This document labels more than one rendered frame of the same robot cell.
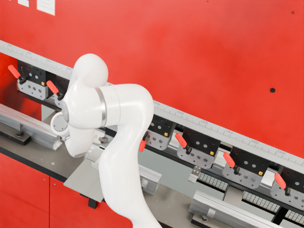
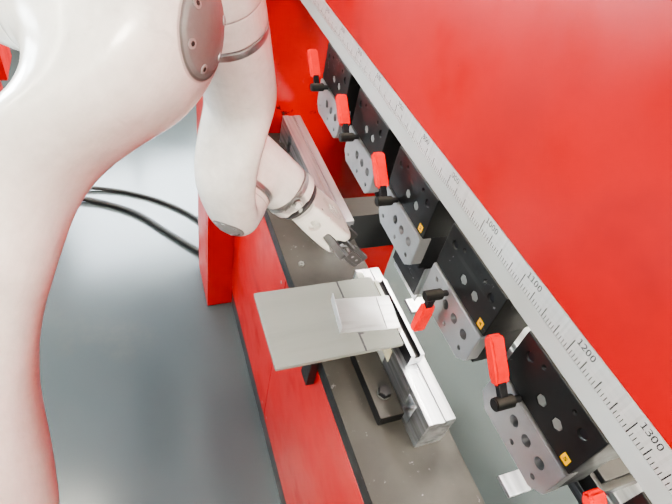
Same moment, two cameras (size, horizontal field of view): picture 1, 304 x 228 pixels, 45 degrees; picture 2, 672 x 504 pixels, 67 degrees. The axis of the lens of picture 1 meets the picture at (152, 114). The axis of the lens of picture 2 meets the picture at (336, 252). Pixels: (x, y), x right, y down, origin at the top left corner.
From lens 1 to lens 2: 0.84 m
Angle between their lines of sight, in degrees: 35
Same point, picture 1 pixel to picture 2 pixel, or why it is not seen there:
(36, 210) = not seen: hidden behind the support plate
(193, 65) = (639, 131)
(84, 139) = (217, 183)
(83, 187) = (276, 323)
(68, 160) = (330, 276)
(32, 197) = not seen: hidden behind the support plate
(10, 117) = (302, 159)
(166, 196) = (438, 470)
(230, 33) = not seen: outside the picture
